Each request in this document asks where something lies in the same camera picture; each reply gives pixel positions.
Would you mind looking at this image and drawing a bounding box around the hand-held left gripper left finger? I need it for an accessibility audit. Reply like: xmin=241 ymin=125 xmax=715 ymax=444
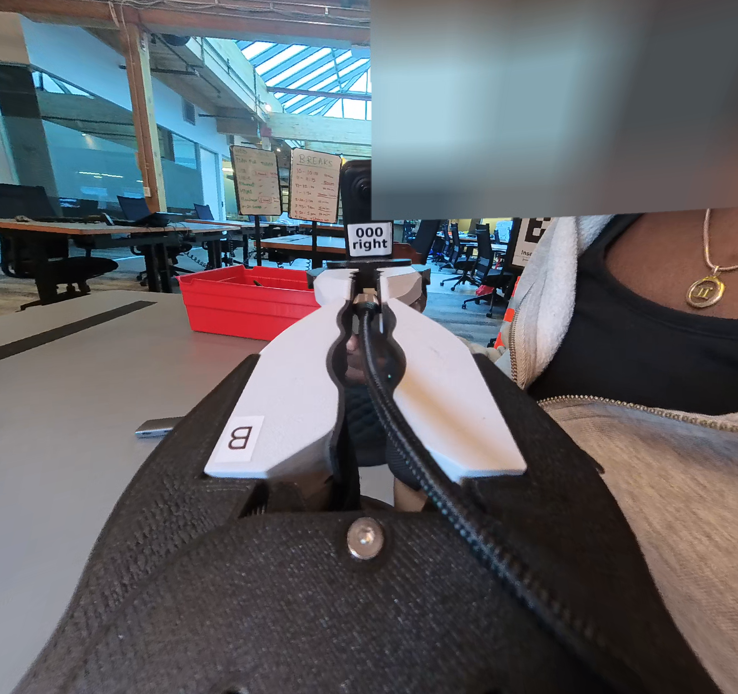
xmin=203 ymin=302 xmax=354 ymax=481

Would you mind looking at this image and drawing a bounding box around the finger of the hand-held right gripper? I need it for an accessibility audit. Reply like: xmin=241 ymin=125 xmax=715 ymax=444
xmin=377 ymin=271 xmax=431 ymax=315
xmin=313 ymin=271 xmax=359 ymax=310

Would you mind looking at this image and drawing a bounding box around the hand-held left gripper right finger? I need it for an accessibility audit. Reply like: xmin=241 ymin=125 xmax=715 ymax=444
xmin=381 ymin=305 xmax=528 ymax=484

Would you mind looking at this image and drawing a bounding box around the black braided usb-c cable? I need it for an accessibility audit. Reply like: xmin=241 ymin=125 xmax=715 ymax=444
xmin=353 ymin=293 xmax=612 ymax=666

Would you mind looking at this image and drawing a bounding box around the grey usb hub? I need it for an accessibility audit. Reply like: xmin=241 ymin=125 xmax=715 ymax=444
xmin=135 ymin=417 xmax=181 ymax=440

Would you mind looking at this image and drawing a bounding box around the handwritten whiteboard on stand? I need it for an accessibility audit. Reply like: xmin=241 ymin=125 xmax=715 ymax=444
xmin=229 ymin=145 xmax=283 ymax=268
xmin=288 ymin=148 xmax=340 ymax=271

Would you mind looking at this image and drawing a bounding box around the wooden top desk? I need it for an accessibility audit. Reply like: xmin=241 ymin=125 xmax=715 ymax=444
xmin=0 ymin=218 xmax=231 ymax=303
xmin=254 ymin=233 xmax=352 ymax=268

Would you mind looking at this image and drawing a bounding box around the black office chair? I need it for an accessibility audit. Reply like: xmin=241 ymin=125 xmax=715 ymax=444
xmin=439 ymin=222 xmax=469 ymax=288
xmin=461 ymin=224 xmax=517 ymax=319
xmin=0 ymin=183 xmax=119 ymax=305

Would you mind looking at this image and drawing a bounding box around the red plastic bin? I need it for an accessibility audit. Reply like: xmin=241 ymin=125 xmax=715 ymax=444
xmin=176 ymin=264 xmax=324 ymax=342

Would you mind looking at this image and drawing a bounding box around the printed marker sign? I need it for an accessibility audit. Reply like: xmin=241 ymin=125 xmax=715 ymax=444
xmin=510 ymin=216 xmax=555 ymax=271

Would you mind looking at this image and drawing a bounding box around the person's black top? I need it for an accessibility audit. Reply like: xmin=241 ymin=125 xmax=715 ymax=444
xmin=527 ymin=215 xmax=738 ymax=418

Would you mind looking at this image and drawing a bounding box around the wooden support post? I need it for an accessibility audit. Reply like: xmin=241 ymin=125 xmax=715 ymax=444
xmin=124 ymin=22 xmax=168 ymax=213

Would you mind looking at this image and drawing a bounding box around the gold pendant necklace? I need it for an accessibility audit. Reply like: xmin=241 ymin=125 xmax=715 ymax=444
xmin=685 ymin=208 xmax=738 ymax=310

